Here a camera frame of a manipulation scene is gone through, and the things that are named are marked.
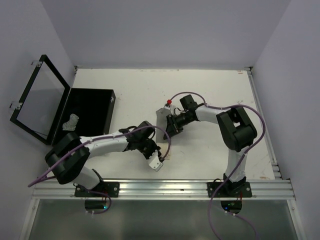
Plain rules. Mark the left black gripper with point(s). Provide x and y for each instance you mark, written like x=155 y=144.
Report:
x=155 y=147

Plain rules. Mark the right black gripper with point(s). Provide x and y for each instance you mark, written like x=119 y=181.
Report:
x=173 y=127

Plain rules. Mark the grey and cream sock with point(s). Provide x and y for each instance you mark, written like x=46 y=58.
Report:
x=161 y=133

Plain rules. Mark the grey striped underwear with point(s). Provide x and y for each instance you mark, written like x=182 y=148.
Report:
x=71 y=124

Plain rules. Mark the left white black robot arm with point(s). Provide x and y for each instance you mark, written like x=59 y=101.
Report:
x=72 y=169

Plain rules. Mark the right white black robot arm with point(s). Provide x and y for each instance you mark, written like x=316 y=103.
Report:
x=237 y=131

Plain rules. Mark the black open storage case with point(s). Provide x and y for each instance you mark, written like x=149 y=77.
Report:
x=48 y=101

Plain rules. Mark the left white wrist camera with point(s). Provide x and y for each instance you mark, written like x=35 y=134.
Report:
x=154 y=162

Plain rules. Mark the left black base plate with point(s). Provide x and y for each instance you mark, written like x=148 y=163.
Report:
x=113 y=188

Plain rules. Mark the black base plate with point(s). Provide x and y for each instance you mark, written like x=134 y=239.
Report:
x=226 y=191
x=113 y=188

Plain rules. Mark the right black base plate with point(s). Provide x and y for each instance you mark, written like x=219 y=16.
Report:
x=226 y=191

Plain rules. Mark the aluminium right side rail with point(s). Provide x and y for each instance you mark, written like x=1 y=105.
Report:
x=271 y=154

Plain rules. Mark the aluminium rail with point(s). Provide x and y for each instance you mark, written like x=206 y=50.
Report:
x=163 y=189
x=271 y=154

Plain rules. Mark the aluminium front rail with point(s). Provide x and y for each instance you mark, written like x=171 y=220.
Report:
x=163 y=189

